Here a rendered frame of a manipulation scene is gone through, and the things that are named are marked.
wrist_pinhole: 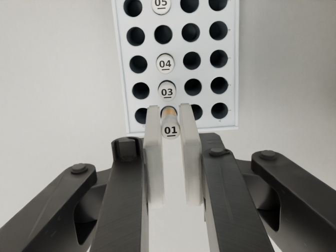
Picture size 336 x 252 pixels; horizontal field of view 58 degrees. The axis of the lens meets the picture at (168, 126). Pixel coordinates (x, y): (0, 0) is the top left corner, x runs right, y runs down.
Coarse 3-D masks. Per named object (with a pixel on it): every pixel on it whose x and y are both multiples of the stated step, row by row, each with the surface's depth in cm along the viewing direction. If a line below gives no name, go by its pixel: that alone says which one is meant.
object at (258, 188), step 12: (204, 144) 14; (216, 144) 14; (240, 168) 12; (204, 180) 12; (252, 180) 11; (204, 192) 12; (252, 192) 11; (264, 192) 11; (276, 192) 11; (264, 204) 11; (276, 204) 11
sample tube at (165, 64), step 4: (160, 56) 20; (164, 56) 20; (168, 56) 20; (160, 60) 20; (164, 60) 20; (168, 60) 20; (172, 60) 20; (156, 64) 20; (160, 64) 20; (164, 64) 20; (168, 64) 20; (172, 64) 20; (160, 68) 20; (164, 68) 20; (168, 68) 20; (172, 68) 20; (164, 72) 20; (168, 72) 20
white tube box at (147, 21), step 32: (128, 0) 21; (192, 0) 23; (224, 0) 21; (128, 32) 22; (160, 32) 24; (192, 32) 24; (224, 32) 22; (128, 64) 21; (192, 64) 24; (224, 64) 22; (128, 96) 22; (192, 96) 22; (224, 96) 22; (128, 128) 23; (224, 128) 23
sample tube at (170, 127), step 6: (168, 108) 22; (162, 114) 21; (168, 114) 20; (174, 114) 21; (162, 120) 20; (168, 120) 19; (174, 120) 19; (162, 126) 19; (168, 126) 19; (174, 126) 19; (162, 132) 19; (168, 132) 19; (174, 132) 19; (168, 138) 19; (174, 138) 19
